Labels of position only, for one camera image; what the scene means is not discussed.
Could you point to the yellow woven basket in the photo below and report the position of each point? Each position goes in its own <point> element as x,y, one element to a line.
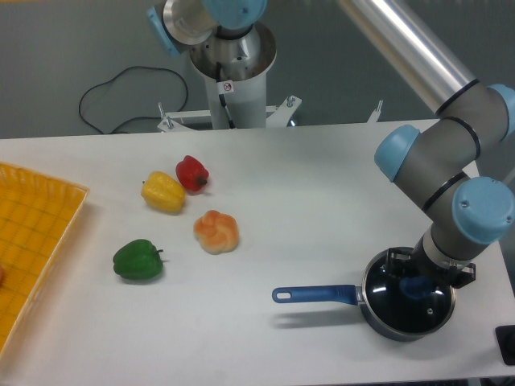
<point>37,213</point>

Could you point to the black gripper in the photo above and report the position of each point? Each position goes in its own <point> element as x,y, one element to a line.
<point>403,262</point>

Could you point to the black device table corner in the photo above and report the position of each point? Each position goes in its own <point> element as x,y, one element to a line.
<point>505,340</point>

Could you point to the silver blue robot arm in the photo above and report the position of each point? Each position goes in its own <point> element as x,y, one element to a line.
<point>467,214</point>

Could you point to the blue handled saucepan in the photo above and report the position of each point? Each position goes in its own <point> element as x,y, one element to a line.
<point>347,294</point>

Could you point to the orange knotted bread roll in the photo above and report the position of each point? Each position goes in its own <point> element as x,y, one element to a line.
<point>217,232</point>

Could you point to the yellow bell pepper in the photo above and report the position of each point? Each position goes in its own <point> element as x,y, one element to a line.
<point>162,192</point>

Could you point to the red bell pepper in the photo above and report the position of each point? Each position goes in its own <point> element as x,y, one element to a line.
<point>192,174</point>

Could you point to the glass lid blue knob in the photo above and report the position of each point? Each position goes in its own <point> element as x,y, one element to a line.
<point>404,309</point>

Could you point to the green bell pepper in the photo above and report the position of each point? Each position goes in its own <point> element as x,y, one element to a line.
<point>138,260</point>

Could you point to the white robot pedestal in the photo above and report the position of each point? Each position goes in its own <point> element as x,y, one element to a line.
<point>234,65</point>

